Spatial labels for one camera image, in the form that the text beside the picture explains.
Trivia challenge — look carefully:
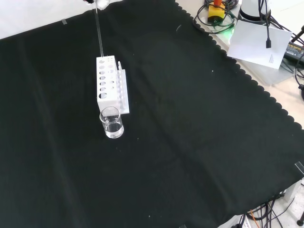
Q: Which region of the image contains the clear glass rod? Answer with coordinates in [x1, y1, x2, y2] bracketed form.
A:
[94, 8, 105, 58]

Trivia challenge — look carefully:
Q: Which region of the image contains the white test tube rack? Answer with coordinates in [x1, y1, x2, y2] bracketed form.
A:
[95, 55, 131, 116]

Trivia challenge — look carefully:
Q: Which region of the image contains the black bench cloth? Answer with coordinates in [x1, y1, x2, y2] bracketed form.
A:
[0, 0, 304, 228]

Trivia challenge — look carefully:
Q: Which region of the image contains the small clear glass beaker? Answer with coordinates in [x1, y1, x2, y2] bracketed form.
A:
[99, 106, 125, 139]

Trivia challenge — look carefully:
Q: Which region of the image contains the yellow stop button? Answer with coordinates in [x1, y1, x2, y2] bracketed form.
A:
[207, 0, 227, 26]

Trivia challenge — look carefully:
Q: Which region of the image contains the pale base board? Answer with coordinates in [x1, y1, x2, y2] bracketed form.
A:
[227, 19, 293, 70]

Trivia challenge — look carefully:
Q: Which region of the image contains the black power adapter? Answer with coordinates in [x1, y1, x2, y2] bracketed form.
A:
[283, 40, 304, 60]

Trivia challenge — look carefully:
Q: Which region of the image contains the black cable bundle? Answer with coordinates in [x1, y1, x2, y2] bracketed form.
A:
[192, 0, 239, 33]

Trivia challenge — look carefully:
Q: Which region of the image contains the black cable with plug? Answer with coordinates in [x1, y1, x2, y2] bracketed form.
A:
[257, 0, 273, 49]

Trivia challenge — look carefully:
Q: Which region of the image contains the floor cable bundle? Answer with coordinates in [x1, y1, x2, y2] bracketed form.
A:
[237, 194, 304, 228]

